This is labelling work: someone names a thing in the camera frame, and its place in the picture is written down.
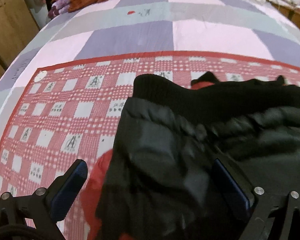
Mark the wooden nightstand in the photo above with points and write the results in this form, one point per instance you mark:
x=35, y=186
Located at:
x=291, y=13

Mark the red and black jacket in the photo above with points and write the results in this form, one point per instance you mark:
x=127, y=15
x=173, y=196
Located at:
x=158, y=180

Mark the wooden wardrobe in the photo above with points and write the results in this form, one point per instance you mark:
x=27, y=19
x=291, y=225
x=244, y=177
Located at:
x=17, y=29

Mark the pastel checkered bed quilt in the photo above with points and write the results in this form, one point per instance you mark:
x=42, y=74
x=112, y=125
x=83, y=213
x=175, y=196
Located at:
x=242, y=27

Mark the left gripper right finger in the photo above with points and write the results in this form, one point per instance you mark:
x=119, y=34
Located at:
x=244, y=210

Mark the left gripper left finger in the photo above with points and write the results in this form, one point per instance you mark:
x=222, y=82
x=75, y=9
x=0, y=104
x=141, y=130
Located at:
x=35, y=216

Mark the red checkered mat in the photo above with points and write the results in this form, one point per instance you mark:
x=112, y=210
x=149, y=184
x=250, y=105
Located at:
x=71, y=111

